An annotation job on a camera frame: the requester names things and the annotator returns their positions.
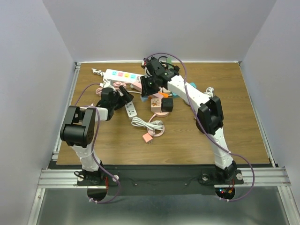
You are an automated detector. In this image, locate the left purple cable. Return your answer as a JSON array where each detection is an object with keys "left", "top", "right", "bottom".
[{"left": 75, "top": 83, "right": 122, "bottom": 204}]

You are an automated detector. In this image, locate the blue plug adapter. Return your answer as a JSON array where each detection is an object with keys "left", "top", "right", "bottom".
[{"left": 140, "top": 96, "right": 149, "bottom": 102}]

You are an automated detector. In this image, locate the orange power strip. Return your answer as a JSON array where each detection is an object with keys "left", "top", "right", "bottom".
[{"left": 159, "top": 92, "right": 169, "bottom": 98}]

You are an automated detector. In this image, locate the green power strip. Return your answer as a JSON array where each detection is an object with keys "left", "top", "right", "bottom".
[{"left": 166, "top": 58, "right": 172, "bottom": 64}]

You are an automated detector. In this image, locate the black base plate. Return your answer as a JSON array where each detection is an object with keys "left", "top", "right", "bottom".
[{"left": 74, "top": 165, "right": 244, "bottom": 200}]

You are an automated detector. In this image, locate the pink round socket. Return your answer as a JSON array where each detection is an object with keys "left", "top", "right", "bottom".
[{"left": 154, "top": 112, "right": 169, "bottom": 118}]

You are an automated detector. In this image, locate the white bundled cord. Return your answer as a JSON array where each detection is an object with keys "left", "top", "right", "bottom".
[{"left": 130, "top": 117, "right": 165, "bottom": 132}]

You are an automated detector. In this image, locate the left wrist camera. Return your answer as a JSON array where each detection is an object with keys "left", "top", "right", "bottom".
[{"left": 100, "top": 80, "right": 115, "bottom": 90}]

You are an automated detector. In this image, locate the teal power strip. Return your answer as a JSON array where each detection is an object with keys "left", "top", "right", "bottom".
[{"left": 172, "top": 82, "right": 197, "bottom": 98}]

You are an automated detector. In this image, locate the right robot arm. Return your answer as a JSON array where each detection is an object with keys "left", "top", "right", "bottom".
[{"left": 140, "top": 56, "right": 237, "bottom": 183}]

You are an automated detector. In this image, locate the black cord bundle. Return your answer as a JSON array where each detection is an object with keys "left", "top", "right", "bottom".
[{"left": 143, "top": 55, "right": 181, "bottom": 73}]

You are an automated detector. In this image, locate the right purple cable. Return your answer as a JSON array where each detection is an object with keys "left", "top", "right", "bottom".
[{"left": 146, "top": 52, "right": 255, "bottom": 203}]

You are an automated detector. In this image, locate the purple cable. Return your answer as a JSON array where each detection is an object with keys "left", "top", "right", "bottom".
[
  {"left": 75, "top": 83, "right": 122, "bottom": 204},
  {"left": 146, "top": 52, "right": 255, "bottom": 203}
]

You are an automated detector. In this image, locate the small white power strip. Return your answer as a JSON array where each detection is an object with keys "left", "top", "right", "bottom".
[{"left": 125, "top": 101, "right": 137, "bottom": 120}]

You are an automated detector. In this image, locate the pink cord loop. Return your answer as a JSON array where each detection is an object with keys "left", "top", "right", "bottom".
[{"left": 147, "top": 113, "right": 166, "bottom": 138}]

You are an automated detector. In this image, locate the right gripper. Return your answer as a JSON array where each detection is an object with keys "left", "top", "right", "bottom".
[{"left": 139, "top": 75, "right": 159, "bottom": 97}]

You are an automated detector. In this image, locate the black cube socket adapter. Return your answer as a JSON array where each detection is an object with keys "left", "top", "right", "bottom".
[{"left": 161, "top": 97, "right": 173, "bottom": 112}]

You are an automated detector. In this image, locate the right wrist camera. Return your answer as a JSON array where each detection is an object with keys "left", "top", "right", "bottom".
[{"left": 141, "top": 59, "right": 152, "bottom": 71}]

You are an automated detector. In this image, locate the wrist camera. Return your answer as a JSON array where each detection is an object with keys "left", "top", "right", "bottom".
[
  {"left": 141, "top": 59, "right": 152, "bottom": 71},
  {"left": 100, "top": 80, "right": 115, "bottom": 90}
]

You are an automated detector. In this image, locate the pink plug adapter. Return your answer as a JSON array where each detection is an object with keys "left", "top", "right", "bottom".
[{"left": 142, "top": 133, "right": 153, "bottom": 144}]

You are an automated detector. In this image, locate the pink cube adapter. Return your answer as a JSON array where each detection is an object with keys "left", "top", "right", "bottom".
[{"left": 150, "top": 98, "right": 162, "bottom": 113}]

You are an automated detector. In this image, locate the pink power strip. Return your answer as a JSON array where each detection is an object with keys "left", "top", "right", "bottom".
[{"left": 130, "top": 82, "right": 164, "bottom": 99}]

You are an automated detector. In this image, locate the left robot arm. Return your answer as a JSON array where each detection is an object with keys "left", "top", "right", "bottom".
[{"left": 60, "top": 86, "right": 134, "bottom": 186}]

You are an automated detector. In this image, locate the white colourful power strip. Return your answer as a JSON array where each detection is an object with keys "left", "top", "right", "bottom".
[{"left": 103, "top": 69, "right": 142, "bottom": 83}]

